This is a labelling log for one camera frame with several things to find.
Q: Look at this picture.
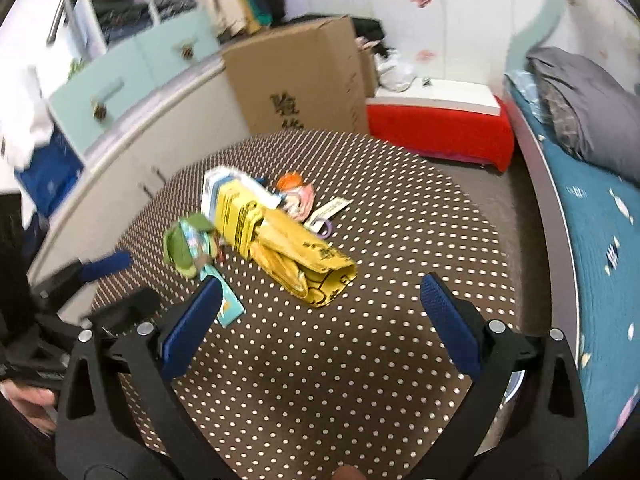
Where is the red storage box white lid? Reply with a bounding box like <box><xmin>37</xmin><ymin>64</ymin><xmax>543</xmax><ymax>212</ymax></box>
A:
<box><xmin>366</xmin><ymin>79</ymin><xmax>516</xmax><ymax>173</ymax></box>

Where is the grey checked pillow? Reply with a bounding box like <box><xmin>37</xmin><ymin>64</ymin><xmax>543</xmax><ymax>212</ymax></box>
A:
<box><xmin>537</xmin><ymin>77</ymin><xmax>586</xmax><ymax>161</ymax></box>

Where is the grey duvet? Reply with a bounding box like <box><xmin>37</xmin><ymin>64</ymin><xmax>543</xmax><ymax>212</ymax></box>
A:
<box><xmin>525</xmin><ymin>47</ymin><xmax>640</xmax><ymax>183</ymax></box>

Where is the person's left hand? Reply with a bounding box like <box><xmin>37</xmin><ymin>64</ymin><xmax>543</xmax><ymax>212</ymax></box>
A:
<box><xmin>0</xmin><ymin>381</ymin><xmax>60</xmax><ymax>436</ymax></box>

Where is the black bag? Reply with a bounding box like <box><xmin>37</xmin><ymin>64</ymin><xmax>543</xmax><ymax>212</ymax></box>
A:
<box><xmin>352</xmin><ymin>17</ymin><xmax>390</xmax><ymax>58</ymax></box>

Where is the turquoise drawer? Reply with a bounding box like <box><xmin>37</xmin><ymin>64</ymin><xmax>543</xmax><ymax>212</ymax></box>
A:
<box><xmin>49</xmin><ymin>42</ymin><xmax>157</xmax><ymax>155</ymax></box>
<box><xmin>82</xmin><ymin>7</ymin><xmax>223</xmax><ymax>77</ymax></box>

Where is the white cloth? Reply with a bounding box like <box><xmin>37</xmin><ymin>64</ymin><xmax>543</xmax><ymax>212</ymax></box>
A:
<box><xmin>0</xmin><ymin>64</ymin><xmax>57</xmax><ymax>170</ymax></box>

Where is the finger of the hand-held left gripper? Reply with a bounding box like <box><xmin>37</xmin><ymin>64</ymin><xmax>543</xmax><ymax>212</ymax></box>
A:
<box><xmin>82</xmin><ymin>287</ymin><xmax>162</xmax><ymax>333</ymax></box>
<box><xmin>31</xmin><ymin>251</ymin><xmax>132</xmax><ymax>306</ymax></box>

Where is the large cardboard box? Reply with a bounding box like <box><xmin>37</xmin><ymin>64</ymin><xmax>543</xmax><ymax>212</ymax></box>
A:
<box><xmin>221</xmin><ymin>15</ymin><xmax>371</xmax><ymax>136</ymax></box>

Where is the turquoise and white bed frame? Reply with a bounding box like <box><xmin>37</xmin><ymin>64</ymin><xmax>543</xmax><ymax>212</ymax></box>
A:
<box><xmin>502</xmin><ymin>0</ymin><xmax>640</xmax><ymax>466</ymax></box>

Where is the white tag with purple ring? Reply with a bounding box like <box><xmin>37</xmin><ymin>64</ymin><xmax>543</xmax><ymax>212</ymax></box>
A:
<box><xmin>305</xmin><ymin>199</ymin><xmax>348</xmax><ymax>241</ymax></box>

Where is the light blue flat packet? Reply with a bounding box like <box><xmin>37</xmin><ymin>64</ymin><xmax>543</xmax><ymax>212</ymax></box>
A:
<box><xmin>200</xmin><ymin>265</ymin><xmax>244</xmax><ymax>326</ymax></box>

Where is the blue storage bin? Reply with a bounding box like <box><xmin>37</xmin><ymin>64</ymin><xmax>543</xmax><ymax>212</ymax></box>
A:
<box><xmin>14</xmin><ymin>125</ymin><xmax>84</xmax><ymax>217</ymax></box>

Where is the green snack packet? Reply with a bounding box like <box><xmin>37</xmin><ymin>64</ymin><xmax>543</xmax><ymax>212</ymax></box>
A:
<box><xmin>164</xmin><ymin>212</ymin><xmax>223</xmax><ymax>278</ymax></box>

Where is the white low cabinet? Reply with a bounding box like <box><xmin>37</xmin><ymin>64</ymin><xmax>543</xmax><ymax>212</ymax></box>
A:
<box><xmin>27</xmin><ymin>52</ymin><xmax>251</xmax><ymax>321</ymax></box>

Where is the pink and blue cookie packet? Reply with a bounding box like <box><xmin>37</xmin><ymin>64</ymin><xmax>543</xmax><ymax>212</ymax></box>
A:
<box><xmin>282</xmin><ymin>184</ymin><xmax>315</xmax><ymax>221</ymax></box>

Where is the yellow printed plastic bag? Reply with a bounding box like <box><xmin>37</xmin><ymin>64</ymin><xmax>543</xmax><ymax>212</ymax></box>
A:
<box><xmin>215</xmin><ymin>182</ymin><xmax>358</xmax><ymax>308</ymax></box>

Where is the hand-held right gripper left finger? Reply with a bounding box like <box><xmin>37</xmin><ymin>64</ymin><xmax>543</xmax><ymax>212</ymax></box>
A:
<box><xmin>54</xmin><ymin>277</ymin><xmax>241</xmax><ymax>480</ymax></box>

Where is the white plastic bag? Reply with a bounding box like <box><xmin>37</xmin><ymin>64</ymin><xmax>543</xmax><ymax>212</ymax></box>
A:
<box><xmin>377</xmin><ymin>52</ymin><xmax>416</xmax><ymax>92</ymax></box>

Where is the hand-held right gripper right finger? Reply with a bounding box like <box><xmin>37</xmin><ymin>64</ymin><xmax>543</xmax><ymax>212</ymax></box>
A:
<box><xmin>410</xmin><ymin>273</ymin><xmax>590</xmax><ymax>480</ymax></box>

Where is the teal printed bed sheet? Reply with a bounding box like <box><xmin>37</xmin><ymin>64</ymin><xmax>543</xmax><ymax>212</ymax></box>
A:
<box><xmin>502</xmin><ymin>71</ymin><xmax>640</xmax><ymax>466</ymax></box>

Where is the white and blue carton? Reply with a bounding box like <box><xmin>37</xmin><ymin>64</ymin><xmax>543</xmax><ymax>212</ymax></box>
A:
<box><xmin>201</xmin><ymin>167</ymin><xmax>281</xmax><ymax>216</ymax></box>

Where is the silver curved rail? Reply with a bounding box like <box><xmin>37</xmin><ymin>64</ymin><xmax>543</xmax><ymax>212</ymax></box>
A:
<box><xmin>46</xmin><ymin>0</ymin><xmax>87</xmax><ymax>45</ymax></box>

